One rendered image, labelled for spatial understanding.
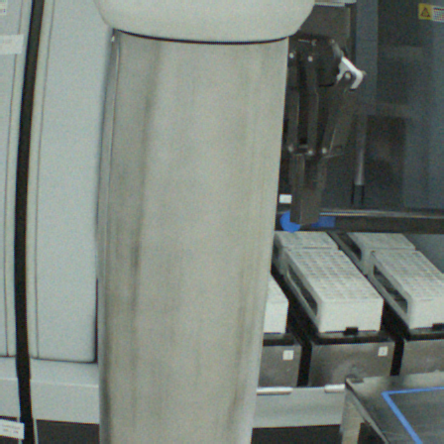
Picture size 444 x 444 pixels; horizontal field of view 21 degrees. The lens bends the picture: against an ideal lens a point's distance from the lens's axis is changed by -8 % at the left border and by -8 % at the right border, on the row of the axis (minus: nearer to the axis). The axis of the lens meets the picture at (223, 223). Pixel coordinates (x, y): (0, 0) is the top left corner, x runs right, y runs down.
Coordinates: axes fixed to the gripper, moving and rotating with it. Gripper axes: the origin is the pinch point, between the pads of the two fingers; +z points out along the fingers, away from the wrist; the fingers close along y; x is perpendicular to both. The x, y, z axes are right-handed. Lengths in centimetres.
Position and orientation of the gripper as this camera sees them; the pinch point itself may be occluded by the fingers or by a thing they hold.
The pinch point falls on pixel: (306, 188)
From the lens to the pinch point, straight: 129.7
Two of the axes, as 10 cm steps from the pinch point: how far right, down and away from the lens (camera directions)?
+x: 7.0, -1.3, 7.0
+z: -0.6, 9.7, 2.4
